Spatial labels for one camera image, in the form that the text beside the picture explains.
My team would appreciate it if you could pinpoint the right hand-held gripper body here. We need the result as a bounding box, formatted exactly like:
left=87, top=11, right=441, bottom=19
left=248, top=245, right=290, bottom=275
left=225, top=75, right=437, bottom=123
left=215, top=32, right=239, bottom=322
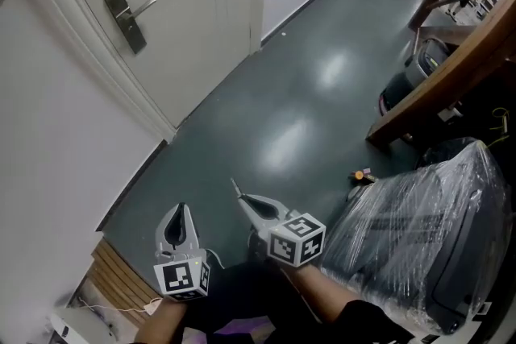
left=248, top=213, right=327, bottom=268

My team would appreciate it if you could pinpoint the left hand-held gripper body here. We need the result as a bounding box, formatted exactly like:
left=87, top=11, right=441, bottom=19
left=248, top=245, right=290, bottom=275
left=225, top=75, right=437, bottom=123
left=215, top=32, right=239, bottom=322
left=152, top=247, right=212, bottom=303

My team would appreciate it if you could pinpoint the person's right forearm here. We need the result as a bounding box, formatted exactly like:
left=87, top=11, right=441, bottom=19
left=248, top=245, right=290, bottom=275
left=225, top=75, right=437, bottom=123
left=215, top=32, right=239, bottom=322
left=281, top=264, right=360, bottom=326

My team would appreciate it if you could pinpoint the person's left forearm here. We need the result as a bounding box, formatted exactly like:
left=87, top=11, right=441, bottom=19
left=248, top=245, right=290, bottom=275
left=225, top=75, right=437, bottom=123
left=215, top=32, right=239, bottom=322
left=134, top=296, right=187, bottom=344

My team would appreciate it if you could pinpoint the white door with handle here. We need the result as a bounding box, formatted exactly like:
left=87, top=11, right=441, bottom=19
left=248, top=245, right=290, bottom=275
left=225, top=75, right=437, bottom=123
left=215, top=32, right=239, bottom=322
left=51, top=0, right=260, bottom=131

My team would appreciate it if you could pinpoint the wooden slat panel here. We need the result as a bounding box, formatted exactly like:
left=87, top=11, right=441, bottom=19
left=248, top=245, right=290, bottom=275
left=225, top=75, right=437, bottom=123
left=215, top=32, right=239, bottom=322
left=89, top=238, right=163, bottom=324

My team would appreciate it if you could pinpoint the person's black clothing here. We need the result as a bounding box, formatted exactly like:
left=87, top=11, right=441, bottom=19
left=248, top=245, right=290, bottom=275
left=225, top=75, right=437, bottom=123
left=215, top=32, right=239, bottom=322
left=131, top=260, right=417, bottom=344

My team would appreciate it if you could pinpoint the small orange and purple item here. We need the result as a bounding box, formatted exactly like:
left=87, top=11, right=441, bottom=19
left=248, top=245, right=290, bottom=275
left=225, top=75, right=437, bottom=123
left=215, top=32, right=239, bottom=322
left=348, top=168, right=379, bottom=185

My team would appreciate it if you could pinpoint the white boxy device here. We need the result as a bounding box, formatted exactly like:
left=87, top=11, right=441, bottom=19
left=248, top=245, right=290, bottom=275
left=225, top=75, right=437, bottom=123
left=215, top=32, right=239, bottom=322
left=49, top=305, right=117, bottom=344

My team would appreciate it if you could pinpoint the plastic-wrapped black machine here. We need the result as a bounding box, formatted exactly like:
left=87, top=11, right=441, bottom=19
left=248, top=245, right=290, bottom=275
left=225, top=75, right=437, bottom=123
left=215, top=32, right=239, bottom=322
left=321, top=135, right=514, bottom=336

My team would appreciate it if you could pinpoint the wooden table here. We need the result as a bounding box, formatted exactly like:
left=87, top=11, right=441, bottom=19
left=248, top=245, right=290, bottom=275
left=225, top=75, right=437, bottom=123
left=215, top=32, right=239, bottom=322
left=365, top=0, right=516, bottom=153

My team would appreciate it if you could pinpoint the metal lock plate with handle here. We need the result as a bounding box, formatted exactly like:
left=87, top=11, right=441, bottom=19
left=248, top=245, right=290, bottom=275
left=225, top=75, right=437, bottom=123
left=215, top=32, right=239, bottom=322
left=102, top=0, right=158, bottom=56

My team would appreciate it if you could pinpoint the yellow cable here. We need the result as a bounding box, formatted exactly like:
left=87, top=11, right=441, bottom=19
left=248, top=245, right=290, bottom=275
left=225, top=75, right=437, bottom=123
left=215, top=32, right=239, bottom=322
left=485, top=106, right=512, bottom=146

